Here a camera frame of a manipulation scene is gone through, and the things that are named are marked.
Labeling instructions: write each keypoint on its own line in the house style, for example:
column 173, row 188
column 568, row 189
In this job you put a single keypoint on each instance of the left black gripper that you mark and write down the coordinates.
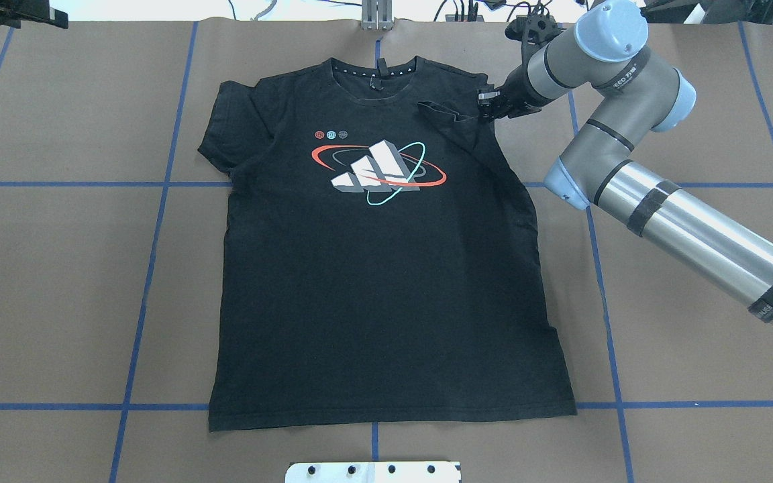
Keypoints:
column 22, row 9

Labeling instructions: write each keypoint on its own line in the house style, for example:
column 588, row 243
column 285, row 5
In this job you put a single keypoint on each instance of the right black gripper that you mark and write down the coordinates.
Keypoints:
column 511, row 93

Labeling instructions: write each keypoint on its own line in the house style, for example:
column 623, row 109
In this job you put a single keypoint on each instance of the black t-shirt with logo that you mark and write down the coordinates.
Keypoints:
column 380, row 261

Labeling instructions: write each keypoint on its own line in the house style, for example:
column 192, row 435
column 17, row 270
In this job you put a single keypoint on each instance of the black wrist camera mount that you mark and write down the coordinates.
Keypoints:
column 533, row 29

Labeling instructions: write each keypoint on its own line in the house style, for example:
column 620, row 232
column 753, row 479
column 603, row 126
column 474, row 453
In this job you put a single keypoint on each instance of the aluminium frame post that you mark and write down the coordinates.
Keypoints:
column 377, row 15

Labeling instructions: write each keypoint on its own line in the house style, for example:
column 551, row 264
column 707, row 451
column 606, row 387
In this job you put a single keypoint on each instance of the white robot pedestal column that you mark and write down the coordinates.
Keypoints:
column 385, row 471

